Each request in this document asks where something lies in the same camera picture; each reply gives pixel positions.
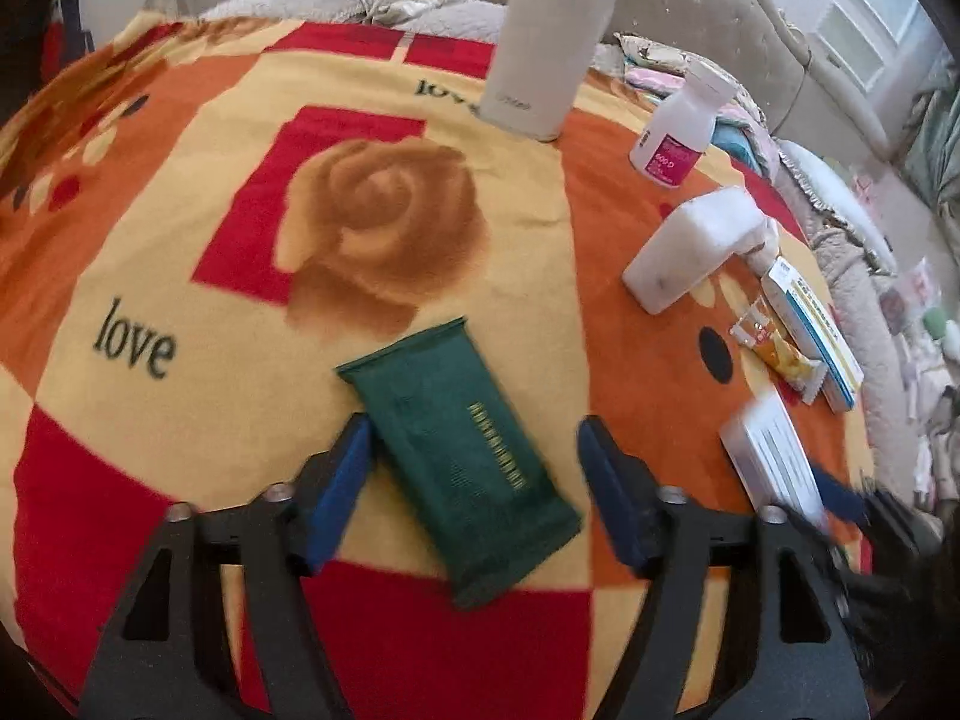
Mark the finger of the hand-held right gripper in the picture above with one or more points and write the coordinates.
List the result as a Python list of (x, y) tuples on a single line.
[(844, 501)]

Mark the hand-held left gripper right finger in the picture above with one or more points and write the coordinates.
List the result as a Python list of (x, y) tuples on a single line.
[(609, 495)]

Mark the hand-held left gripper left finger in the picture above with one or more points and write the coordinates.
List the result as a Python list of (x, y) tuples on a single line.
[(337, 495)]

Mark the white box blue stripes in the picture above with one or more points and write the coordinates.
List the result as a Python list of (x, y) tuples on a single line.
[(772, 454)]

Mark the green wet wipes packet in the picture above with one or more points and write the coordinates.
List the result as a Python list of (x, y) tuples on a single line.
[(457, 457)]

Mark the orange yellow sachet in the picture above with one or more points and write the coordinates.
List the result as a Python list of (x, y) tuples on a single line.
[(780, 352)]

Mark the blue white medicine box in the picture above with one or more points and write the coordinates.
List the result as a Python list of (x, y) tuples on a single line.
[(814, 334)]

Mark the green round toy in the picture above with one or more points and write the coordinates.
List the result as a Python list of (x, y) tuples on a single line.
[(939, 324)]

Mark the white foam sponge block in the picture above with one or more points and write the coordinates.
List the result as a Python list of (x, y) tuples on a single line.
[(694, 251)]

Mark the crumpled white tissue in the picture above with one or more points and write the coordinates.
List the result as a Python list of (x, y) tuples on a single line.
[(759, 244)]

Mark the grey ruffled pillow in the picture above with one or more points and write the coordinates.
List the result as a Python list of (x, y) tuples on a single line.
[(832, 191)]

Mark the orange red printed blanket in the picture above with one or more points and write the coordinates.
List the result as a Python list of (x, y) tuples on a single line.
[(187, 187)]

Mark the white pill bottle pink label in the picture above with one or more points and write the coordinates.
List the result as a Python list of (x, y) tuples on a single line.
[(679, 135)]

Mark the floral curtain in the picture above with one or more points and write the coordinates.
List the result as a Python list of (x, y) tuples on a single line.
[(937, 139)]

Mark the patterned pillow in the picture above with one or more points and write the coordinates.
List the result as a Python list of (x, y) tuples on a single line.
[(652, 54)]

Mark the white thermos bottle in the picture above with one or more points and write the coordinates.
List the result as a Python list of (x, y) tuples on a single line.
[(540, 37)]

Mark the grey quilted bedspread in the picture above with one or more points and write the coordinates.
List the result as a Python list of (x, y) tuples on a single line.
[(300, 4)]

